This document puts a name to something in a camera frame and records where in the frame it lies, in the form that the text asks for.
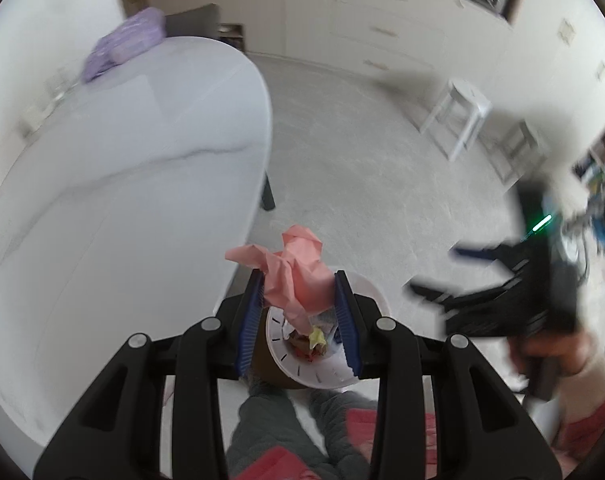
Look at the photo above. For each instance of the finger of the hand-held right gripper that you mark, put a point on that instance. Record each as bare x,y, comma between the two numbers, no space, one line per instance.
482,305
482,254

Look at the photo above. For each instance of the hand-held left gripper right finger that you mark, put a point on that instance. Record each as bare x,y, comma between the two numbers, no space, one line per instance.
347,330

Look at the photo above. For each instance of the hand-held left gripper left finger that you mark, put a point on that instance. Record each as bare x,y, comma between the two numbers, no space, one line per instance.
250,330

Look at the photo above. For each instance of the yellow paper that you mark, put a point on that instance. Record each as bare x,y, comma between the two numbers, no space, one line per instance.
316,336

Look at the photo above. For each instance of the white slotted trash bin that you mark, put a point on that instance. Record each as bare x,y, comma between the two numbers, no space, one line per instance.
302,369

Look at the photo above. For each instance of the pink paper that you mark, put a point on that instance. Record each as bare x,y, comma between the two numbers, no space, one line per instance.
302,270

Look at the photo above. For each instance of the person's right forearm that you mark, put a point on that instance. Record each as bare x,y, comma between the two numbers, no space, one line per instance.
590,400

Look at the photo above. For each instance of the person's right hand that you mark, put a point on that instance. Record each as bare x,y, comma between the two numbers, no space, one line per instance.
572,347

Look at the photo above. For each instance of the person's grey trousers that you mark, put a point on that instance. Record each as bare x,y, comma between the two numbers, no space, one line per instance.
262,425

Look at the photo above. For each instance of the person's red jacket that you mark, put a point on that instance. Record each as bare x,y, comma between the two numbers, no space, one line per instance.
362,427

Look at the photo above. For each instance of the pile of colourful clutter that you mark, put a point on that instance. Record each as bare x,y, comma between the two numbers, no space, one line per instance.
602,195

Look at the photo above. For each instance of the white stool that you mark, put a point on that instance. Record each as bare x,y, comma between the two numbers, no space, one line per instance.
522,147
457,110

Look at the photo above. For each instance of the black table leg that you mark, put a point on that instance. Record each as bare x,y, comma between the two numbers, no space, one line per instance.
267,192

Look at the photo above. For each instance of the beige drawer cabinet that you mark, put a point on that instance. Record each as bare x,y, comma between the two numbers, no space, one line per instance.
362,15

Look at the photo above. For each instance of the wide clear glass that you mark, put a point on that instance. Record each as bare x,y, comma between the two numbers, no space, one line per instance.
60,87

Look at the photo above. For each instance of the purple bag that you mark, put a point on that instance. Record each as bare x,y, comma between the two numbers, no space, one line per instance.
127,42

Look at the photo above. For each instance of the dark chair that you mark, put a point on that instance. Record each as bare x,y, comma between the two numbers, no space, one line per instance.
192,21

